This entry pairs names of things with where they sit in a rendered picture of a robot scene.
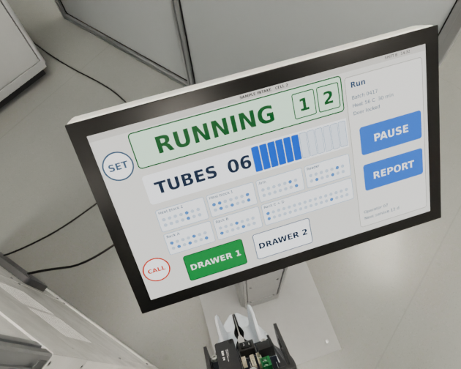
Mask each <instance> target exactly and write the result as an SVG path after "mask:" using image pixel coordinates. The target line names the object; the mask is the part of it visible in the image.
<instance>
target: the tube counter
mask: <svg viewBox="0 0 461 369"><path fill-rule="evenodd" d="M346 147H349V143H348V130H347V124H346V118H345V119H341V120H338V121H335V122H330V123H328V124H323V125H320V126H317V127H313V128H310V129H307V130H302V131H299V132H297V133H292V134H289V135H285V136H282V137H279V138H275V139H271V140H269V141H264V142H261V143H257V144H254V145H251V146H246V147H244V148H240V149H236V150H233V151H231V152H226V153H223V154H222V156H223V159H224V162H225V167H226V171H227V174H228V179H229V182H232V181H235V180H237V179H242V178H245V177H248V176H252V175H255V174H259V173H262V172H265V171H269V170H272V169H275V168H279V167H282V166H285V165H290V164H292V163H297V162H299V161H302V160H306V159H310V158H312V157H317V156H319V155H322V154H326V153H329V152H333V151H337V150H339V149H344V148H346Z"/></svg>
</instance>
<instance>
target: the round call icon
mask: <svg viewBox="0 0 461 369"><path fill-rule="evenodd" d="M138 265H139V267H140V270H141V272H142V275H143V278H144V280H145V282H146V285H147V286H149V285H151V284H154V283H158V282H160V281H164V280H167V279H170V278H172V277H175V276H174V273H173V270H172V268H171V265H170V262H169V259H168V256H167V253H166V254H162V255H160V256H156V257H153V258H149V259H146V260H144V261H139V262H138Z"/></svg>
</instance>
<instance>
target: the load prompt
mask: <svg viewBox="0 0 461 369"><path fill-rule="evenodd" d="M344 111H345V105H344V98H343V91H342V79H341V75H337V76H334V77H331V78H327V79H323V80H320V81H316V82H312V83H308V84H305V85H302V86H297V87H294V88H291V89H286V90H284V91H281V92H276V93H273V94H268V95H265V96H262V97H257V98H255V99H251V100H247V101H244V102H239V103H236V104H233V105H228V106H225V107H222V108H218V109H214V110H212V111H207V112H204V113H200V114H196V115H193V116H188V117H185V118H183V119H178V120H175V121H172V122H167V123H164V124H159V125H157V126H153V127H149V128H146V129H142V130H138V131H135V132H132V133H127V138H128V141H129V143H130V146H131V149H132V153H133V155H134V158H135V161H136V163H137V166H138V170H142V169H144V168H149V167H152V166H155V165H159V164H163V163H167V162H170V161H173V160H177V159H180V158H183V157H188V156H190V155H194V154H198V153H201V152H205V151H208V150H211V149H216V148H219V147H221V146H226V145H229V144H234V143H236V142H239V141H244V140H247V139H250V138H254V137H257V136H260V135H265V134H267V133H272V132H275V131H278V130H282V129H285V128H288V127H292V126H296V125H298V124H303V123H306V122H311V121H313V120H316V119H321V118H323V117H327V116H331V115H334V114H337V113H342V112H344Z"/></svg>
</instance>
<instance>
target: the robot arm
mask: <svg viewBox="0 0 461 369"><path fill-rule="evenodd" d="M247 315H248V318H247V317H246V316H243V315H241V314H239V313H234V314H233V315H229V317H228V319H227V320H226V322H225V323H224V325H222V322H221V321H220V318H219V316H218V315H216V316H215V323H216V327H217V332H218V335H219V339H218V343H216V344H215V345H214V347H215V351H216V353H215V354H216V355H213V356H212V357H211V358H210V356H209V352H208V349H207V347H206V346H204V347H203V350H204V355H205V359H206V367H207V369H297V367H296V363H295V361H294V359H293V358H292V356H291V355H290V354H289V351H288V349H287V346H286V345H285V342H284V340H283V338H282V335H281V333H280V331H279V328H278V326H277V324H276V323H275V324H273V325H274V331H275V335H276V338H277V342H278V344H279V347H280V348H278V347H276V346H275V345H274V344H273V342H272V340H271V338H270V337H269V335H268V333H267V332H266V331H264V330H263V329H262V328H261V327H260V326H258V323H257V321H256V318H255V314H254V312H253V310H252V307H251V306H250V305H247ZM234 318H235V319H234ZM235 320H236V322H235ZM236 324H237V327H238V329H239V333H240V335H241V336H242V337H243V338H244V342H242V343H239V342H238V336H239V334H238V330H237V327H236Z"/></svg>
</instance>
